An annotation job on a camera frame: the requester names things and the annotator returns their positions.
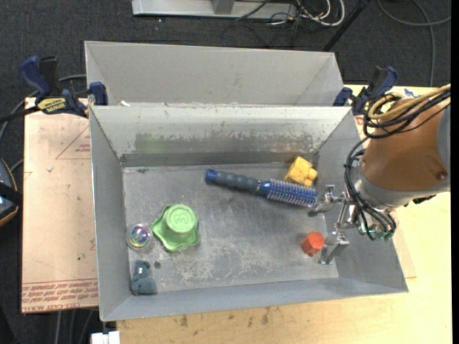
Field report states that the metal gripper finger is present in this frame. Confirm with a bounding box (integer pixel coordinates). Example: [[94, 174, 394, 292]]
[[317, 230, 351, 265], [308, 183, 347, 216]]

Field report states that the red-orange hexagonal block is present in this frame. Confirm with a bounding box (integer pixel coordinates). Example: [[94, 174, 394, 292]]
[[300, 231, 326, 258]]

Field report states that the yellow toy block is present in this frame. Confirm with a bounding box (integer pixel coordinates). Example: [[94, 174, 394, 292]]
[[284, 156, 319, 187]]

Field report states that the blue hair brush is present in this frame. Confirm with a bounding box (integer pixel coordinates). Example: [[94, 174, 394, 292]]
[[204, 168, 319, 209]]

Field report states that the grey metal bin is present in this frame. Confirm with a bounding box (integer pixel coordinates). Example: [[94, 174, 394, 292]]
[[84, 40, 410, 323]]

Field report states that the green plastic cup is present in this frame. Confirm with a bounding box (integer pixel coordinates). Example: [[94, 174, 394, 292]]
[[151, 203, 201, 254]]

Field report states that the blue-grey toy animal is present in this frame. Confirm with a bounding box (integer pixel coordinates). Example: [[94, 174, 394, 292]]
[[129, 259, 158, 296]]

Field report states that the brown cardboard board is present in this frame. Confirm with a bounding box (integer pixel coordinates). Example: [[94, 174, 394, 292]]
[[20, 97, 100, 315]]

